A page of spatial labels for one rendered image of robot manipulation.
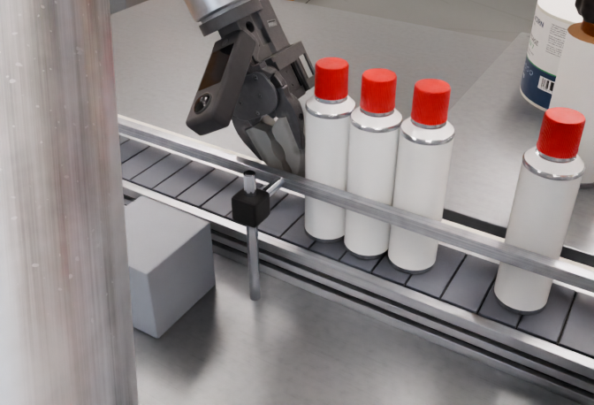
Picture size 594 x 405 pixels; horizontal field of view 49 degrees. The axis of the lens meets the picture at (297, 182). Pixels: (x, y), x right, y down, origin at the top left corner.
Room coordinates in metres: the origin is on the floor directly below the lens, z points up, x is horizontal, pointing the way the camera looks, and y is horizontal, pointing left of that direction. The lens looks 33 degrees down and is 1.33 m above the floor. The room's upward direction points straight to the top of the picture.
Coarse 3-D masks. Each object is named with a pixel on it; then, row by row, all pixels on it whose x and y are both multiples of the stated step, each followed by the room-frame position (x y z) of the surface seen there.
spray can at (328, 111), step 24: (336, 72) 0.58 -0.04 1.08; (312, 96) 0.60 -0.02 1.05; (336, 96) 0.58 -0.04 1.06; (312, 120) 0.58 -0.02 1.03; (336, 120) 0.57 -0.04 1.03; (312, 144) 0.58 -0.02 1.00; (336, 144) 0.57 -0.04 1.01; (312, 168) 0.58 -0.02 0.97; (336, 168) 0.57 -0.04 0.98; (312, 216) 0.58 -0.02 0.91; (336, 216) 0.57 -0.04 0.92; (336, 240) 0.57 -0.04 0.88
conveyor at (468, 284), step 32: (128, 160) 0.75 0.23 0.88; (160, 160) 0.75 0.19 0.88; (192, 160) 0.75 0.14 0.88; (160, 192) 0.67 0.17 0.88; (192, 192) 0.67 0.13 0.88; (224, 192) 0.67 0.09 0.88; (288, 224) 0.61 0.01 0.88; (352, 256) 0.55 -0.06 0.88; (384, 256) 0.55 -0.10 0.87; (448, 256) 0.55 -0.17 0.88; (416, 288) 0.50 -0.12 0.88; (448, 288) 0.50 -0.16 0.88; (480, 288) 0.50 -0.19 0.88; (512, 320) 0.45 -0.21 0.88; (544, 320) 0.45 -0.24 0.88; (576, 320) 0.45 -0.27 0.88; (576, 352) 0.41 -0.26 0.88
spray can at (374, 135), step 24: (384, 72) 0.57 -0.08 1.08; (384, 96) 0.55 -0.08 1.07; (360, 120) 0.55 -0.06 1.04; (384, 120) 0.55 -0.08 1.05; (360, 144) 0.55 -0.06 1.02; (384, 144) 0.54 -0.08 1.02; (360, 168) 0.55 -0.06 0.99; (384, 168) 0.54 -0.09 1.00; (360, 192) 0.55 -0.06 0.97; (384, 192) 0.54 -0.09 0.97; (360, 216) 0.55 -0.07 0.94; (360, 240) 0.54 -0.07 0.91; (384, 240) 0.55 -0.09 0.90
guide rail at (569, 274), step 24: (120, 120) 0.71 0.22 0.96; (168, 144) 0.66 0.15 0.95; (192, 144) 0.65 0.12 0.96; (240, 168) 0.61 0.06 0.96; (264, 168) 0.60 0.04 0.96; (312, 192) 0.56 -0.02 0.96; (336, 192) 0.55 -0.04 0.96; (384, 216) 0.52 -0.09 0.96; (408, 216) 0.51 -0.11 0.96; (456, 240) 0.48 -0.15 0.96; (480, 240) 0.47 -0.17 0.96; (528, 264) 0.44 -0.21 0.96; (552, 264) 0.44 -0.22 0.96
